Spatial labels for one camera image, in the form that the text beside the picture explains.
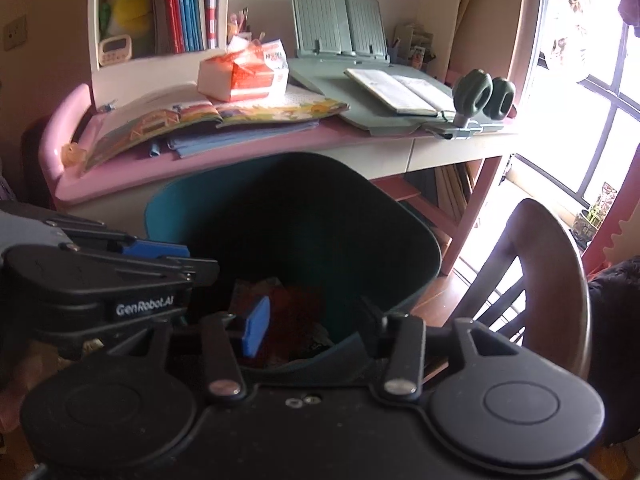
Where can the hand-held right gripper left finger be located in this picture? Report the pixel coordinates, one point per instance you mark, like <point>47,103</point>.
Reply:
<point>255,327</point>

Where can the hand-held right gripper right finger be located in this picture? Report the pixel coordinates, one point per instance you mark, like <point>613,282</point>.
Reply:
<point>405,350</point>

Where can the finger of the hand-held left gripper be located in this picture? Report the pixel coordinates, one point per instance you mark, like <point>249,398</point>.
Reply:
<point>155,249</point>
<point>170,269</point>

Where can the red packaging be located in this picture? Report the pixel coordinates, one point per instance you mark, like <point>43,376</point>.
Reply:
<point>300,310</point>

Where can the dark bin with deer print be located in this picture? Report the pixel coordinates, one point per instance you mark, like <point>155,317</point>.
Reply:
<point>310,200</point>

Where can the pink desk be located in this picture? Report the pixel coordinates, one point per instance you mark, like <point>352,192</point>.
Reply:
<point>210,167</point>

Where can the open picture book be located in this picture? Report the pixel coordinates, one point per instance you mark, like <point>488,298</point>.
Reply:
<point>150,125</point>

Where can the small orange toy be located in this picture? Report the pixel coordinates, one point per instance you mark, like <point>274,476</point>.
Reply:
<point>72,152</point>

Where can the thin wooden boards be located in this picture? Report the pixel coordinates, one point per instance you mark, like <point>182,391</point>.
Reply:
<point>452,190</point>

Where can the wooden chair with black seat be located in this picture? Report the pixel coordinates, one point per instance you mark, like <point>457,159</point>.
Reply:
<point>560,260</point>

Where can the orange and white tissue pack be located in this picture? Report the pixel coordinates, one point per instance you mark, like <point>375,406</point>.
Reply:
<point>240,77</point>

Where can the white timer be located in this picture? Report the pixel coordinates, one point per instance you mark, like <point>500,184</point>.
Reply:
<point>115,51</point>

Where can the dark quilted cloth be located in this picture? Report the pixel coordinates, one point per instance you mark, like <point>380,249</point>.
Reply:
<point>617,320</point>

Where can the pencil holder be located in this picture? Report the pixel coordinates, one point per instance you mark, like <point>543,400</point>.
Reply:
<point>237,27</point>

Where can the pink scalloped board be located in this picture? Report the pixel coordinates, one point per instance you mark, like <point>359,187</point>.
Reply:
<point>620,240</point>

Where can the green tilted desk board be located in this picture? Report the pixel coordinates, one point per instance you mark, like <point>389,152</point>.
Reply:
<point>325,72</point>

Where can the row of red and blue books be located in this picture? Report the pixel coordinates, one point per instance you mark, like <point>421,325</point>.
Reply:
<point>185,5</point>

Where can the green clamp knobs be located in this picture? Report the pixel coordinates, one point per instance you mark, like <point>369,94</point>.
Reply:
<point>480,95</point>

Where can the window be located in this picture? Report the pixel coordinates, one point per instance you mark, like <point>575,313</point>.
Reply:
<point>565,125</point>

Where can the green book stand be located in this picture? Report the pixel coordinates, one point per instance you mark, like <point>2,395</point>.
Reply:
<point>340,22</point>

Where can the small stationery box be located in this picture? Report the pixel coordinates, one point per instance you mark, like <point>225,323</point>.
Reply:
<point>417,52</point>

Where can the wall socket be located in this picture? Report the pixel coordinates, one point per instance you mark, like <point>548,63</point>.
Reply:
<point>15,34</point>

